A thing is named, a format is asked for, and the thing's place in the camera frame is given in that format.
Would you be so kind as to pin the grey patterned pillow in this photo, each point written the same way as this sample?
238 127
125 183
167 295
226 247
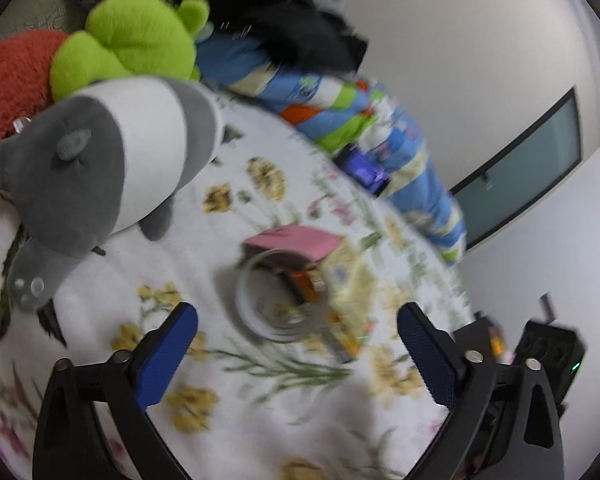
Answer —
35 17

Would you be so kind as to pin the clear glass jar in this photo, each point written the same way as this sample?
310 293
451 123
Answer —
260 310

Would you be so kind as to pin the red plush toy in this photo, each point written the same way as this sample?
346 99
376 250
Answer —
10 85

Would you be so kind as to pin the black clothing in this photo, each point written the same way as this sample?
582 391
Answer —
290 15

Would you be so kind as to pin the pink box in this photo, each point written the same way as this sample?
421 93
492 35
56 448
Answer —
300 242

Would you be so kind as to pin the dark glass door panel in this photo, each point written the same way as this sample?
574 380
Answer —
520 175

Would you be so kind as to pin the pale yellow box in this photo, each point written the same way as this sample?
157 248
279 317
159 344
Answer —
350 280

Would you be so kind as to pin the grey and white plush toy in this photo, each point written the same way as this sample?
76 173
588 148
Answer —
110 160

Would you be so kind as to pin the small orange box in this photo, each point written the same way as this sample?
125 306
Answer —
305 285

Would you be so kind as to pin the floral bed sheet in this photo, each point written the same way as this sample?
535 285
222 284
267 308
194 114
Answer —
260 410

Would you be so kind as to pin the blue striped quilt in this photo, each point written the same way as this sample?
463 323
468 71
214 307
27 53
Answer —
380 125

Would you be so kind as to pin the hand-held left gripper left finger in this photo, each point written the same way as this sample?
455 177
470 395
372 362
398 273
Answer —
167 355

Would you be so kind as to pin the green plush toy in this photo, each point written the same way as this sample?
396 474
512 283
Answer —
135 40

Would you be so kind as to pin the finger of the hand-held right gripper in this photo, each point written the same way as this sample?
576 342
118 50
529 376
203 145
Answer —
480 336

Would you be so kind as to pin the purple phone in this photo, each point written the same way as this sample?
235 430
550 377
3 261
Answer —
365 170

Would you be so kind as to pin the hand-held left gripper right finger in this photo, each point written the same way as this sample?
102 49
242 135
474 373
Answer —
430 355

